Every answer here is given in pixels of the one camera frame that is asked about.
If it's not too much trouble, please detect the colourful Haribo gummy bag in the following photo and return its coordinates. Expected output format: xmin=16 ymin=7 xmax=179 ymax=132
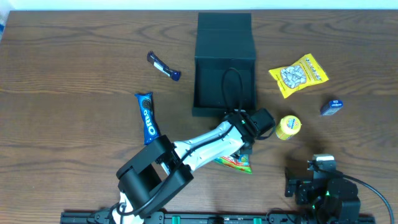
xmin=214 ymin=154 xmax=252 ymax=174

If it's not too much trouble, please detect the yellow round jar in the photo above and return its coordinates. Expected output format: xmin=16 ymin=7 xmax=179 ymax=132
xmin=275 ymin=115 xmax=302 ymax=141

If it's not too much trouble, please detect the small blue box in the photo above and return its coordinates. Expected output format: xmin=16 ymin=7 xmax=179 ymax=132
xmin=320 ymin=100 xmax=343 ymax=116

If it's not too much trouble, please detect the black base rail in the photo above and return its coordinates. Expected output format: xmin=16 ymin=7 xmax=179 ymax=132
xmin=60 ymin=211 xmax=376 ymax=224

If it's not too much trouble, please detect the blue Oreo cookie pack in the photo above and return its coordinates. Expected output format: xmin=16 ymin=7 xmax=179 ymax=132
xmin=134 ymin=92 xmax=160 ymax=145

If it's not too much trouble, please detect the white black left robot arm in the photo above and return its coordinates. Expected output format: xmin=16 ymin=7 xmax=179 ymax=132
xmin=112 ymin=119 xmax=256 ymax=223

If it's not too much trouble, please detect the dark blue chocolate bar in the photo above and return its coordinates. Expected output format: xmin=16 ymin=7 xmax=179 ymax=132
xmin=147 ymin=51 xmax=181 ymax=82

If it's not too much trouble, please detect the black open gift box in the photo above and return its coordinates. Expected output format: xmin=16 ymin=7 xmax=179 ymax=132
xmin=192 ymin=12 xmax=257 ymax=117

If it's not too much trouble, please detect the yellow sunflower seed bag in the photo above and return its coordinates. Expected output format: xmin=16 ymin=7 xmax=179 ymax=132
xmin=269 ymin=54 xmax=329 ymax=98

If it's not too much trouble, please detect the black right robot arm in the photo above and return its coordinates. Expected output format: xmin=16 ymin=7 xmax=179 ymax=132
xmin=285 ymin=154 xmax=361 ymax=224

